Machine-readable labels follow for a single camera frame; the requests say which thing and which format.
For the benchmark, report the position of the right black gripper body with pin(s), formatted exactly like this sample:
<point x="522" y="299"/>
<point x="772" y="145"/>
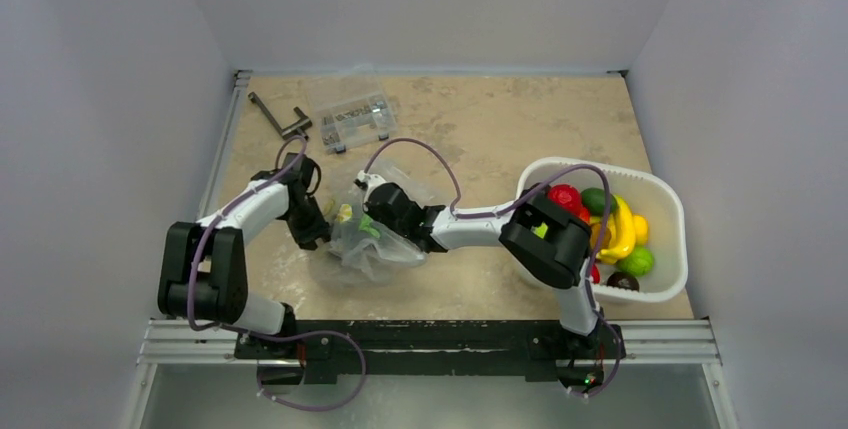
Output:
<point x="374" y="201"/>

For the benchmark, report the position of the clear plastic bag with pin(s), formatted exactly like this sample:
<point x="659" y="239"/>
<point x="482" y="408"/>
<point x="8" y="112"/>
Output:
<point x="361" y="252"/>

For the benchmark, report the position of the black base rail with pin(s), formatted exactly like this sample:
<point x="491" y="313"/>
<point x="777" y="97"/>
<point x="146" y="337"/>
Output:
<point x="535" y="350"/>

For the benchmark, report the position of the dark green fake avocado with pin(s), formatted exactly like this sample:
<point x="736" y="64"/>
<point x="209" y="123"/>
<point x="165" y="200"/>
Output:
<point x="595" y="200"/>

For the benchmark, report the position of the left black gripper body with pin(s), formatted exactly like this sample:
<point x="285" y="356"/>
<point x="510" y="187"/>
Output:
<point x="306" y="223"/>

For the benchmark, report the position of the clear plastic screw box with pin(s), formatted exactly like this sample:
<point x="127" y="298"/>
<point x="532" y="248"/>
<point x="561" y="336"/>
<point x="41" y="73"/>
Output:
<point x="350" y="110"/>

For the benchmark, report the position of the yellow fake banana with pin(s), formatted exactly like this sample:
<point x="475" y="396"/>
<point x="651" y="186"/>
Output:
<point x="625" y="234"/>

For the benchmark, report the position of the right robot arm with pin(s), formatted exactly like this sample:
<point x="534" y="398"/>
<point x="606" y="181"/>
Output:
<point x="548" y="241"/>

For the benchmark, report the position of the red apple in basket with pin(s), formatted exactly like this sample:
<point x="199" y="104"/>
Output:
<point x="595" y="274"/>

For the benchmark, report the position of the white plastic basket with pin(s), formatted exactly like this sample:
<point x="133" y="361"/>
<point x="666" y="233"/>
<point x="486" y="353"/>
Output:
<point x="646" y="195"/>

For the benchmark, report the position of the yellow fake lemon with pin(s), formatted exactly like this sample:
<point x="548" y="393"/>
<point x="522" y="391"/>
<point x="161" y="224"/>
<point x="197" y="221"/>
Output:
<point x="641" y="230"/>

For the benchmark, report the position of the red fake fruit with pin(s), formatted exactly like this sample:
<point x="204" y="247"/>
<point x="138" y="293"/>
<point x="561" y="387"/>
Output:
<point x="567" y="197"/>

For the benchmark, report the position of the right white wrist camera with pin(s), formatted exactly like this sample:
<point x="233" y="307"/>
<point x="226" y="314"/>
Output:
<point x="368" y="182"/>

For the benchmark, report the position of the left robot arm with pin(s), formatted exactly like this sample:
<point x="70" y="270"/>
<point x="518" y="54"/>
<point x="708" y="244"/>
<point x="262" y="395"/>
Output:
<point x="204" y="272"/>

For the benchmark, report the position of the bumpy green fake fruit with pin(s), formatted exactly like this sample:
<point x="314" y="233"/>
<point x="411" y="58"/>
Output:
<point x="638" y="263"/>

